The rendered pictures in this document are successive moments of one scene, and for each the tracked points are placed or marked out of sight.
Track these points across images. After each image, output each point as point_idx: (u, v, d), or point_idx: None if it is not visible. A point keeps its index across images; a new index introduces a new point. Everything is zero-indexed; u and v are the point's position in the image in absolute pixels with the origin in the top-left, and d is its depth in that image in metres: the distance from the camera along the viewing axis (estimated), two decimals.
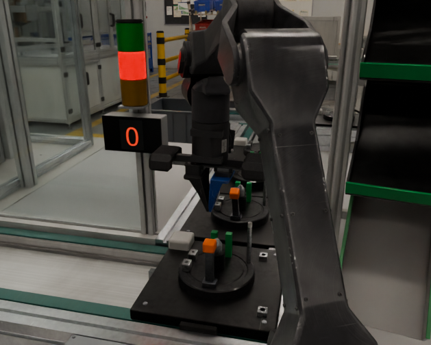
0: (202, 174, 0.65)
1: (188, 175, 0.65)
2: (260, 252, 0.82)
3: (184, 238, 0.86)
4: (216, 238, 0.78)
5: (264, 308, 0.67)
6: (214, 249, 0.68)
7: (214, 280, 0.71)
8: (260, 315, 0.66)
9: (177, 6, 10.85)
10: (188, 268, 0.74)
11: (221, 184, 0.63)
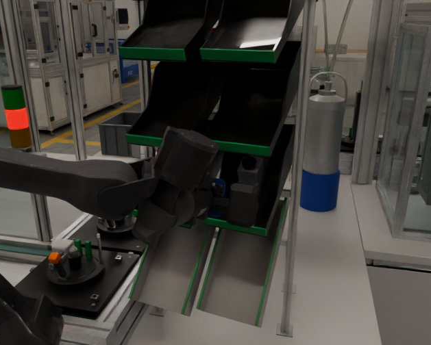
0: None
1: None
2: (117, 255, 1.11)
3: (64, 245, 1.14)
4: (78, 245, 1.06)
5: (96, 295, 0.95)
6: (57, 261, 0.94)
7: (66, 276, 0.99)
8: (92, 300, 0.94)
9: None
10: (53, 267, 1.02)
11: (216, 214, 0.64)
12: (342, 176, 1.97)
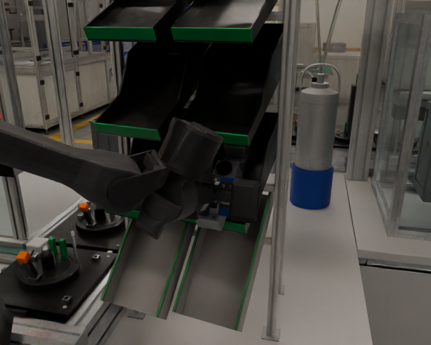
0: None
1: None
2: (94, 254, 1.04)
3: (39, 243, 1.08)
4: (52, 244, 1.00)
5: (68, 296, 0.89)
6: (26, 260, 0.88)
7: (38, 276, 0.93)
8: (63, 302, 0.88)
9: None
10: (25, 267, 0.96)
11: None
12: (336, 174, 1.91)
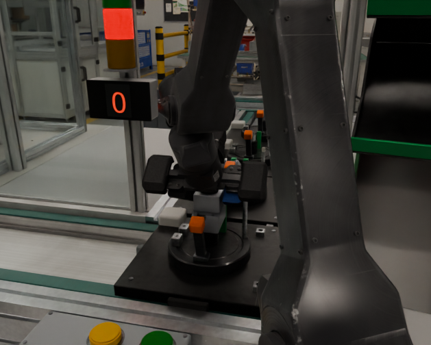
0: None
1: (171, 192, 0.64)
2: (257, 228, 0.77)
3: (176, 213, 0.80)
4: None
5: None
6: (202, 228, 0.60)
7: (205, 254, 0.65)
8: (256, 290, 0.60)
9: (176, 3, 10.79)
10: (179, 242, 0.68)
11: (234, 202, 0.63)
12: None
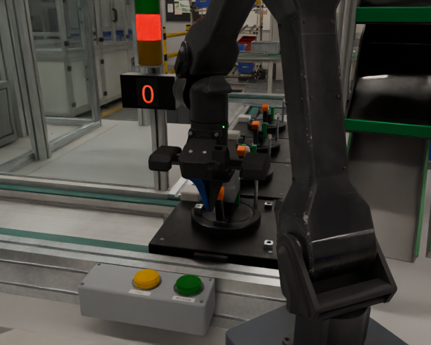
0: None
1: None
2: (266, 202, 0.90)
3: (195, 190, 0.93)
4: None
5: (271, 241, 0.74)
6: (223, 196, 0.73)
7: (224, 219, 0.78)
8: (266, 246, 0.73)
9: (177, 4, 10.92)
10: (201, 211, 0.81)
11: None
12: None
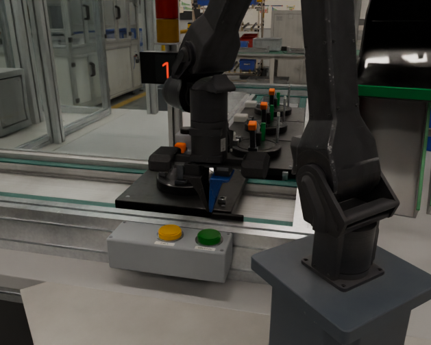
0: (202, 174, 0.65)
1: (188, 175, 0.65)
2: None
3: None
4: None
5: (225, 196, 0.82)
6: (183, 149, 0.83)
7: (184, 179, 0.86)
8: (220, 201, 0.82)
9: (179, 2, 10.98)
10: (164, 173, 0.90)
11: (221, 183, 0.63)
12: None
